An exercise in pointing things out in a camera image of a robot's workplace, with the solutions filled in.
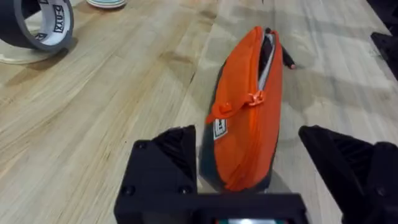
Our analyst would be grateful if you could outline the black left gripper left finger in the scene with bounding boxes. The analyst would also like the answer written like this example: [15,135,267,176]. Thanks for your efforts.
[120,124,198,196]

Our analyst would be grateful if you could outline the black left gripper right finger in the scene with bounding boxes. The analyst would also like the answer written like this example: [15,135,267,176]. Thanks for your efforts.
[298,125,398,224]

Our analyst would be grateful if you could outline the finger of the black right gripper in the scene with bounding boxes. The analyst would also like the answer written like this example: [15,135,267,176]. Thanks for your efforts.
[366,0,398,29]
[370,31,398,81]

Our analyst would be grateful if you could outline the orange soft zip bag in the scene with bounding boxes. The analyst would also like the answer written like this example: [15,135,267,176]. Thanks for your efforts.
[198,26,284,192]

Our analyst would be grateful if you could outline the black pen with red tip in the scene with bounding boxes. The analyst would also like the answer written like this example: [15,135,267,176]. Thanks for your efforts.
[280,44,297,70]

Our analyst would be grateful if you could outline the pale round wooden disc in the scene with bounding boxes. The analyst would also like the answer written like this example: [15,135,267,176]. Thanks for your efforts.
[0,39,63,65]

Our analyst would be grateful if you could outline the grey tape roll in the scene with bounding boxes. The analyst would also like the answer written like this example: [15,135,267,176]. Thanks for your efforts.
[0,0,75,53]

